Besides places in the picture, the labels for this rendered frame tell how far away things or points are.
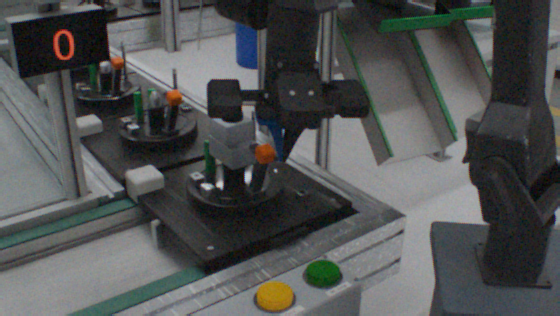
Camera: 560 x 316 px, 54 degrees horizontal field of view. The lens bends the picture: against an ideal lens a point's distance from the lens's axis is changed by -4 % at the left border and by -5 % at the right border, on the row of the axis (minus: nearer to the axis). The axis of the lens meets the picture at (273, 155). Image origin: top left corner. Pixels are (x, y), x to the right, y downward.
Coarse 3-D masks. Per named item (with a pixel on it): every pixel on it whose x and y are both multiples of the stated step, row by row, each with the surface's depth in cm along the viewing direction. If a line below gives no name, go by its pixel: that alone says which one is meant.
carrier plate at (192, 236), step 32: (160, 192) 84; (288, 192) 84; (320, 192) 84; (192, 224) 76; (224, 224) 76; (256, 224) 76; (288, 224) 76; (320, 224) 79; (192, 256) 72; (224, 256) 70
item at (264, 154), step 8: (256, 144) 76; (264, 144) 74; (256, 152) 74; (264, 152) 73; (272, 152) 73; (256, 160) 75; (264, 160) 73; (272, 160) 74; (256, 168) 76; (264, 168) 75; (256, 176) 76; (264, 176) 77; (256, 184) 77
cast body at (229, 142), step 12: (216, 120) 79; (228, 120) 77; (240, 120) 78; (252, 120) 79; (216, 132) 79; (228, 132) 77; (240, 132) 78; (252, 132) 79; (216, 144) 80; (228, 144) 78; (240, 144) 79; (252, 144) 79; (216, 156) 81; (228, 156) 78; (240, 156) 78; (252, 156) 79
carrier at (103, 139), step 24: (96, 120) 103; (120, 120) 100; (144, 120) 103; (192, 120) 103; (96, 144) 99; (120, 144) 99; (144, 144) 96; (168, 144) 96; (192, 144) 99; (120, 168) 91; (168, 168) 92
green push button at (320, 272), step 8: (312, 264) 68; (320, 264) 68; (328, 264) 68; (336, 264) 68; (312, 272) 67; (320, 272) 67; (328, 272) 67; (336, 272) 67; (312, 280) 66; (320, 280) 66; (328, 280) 66; (336, 280) 66
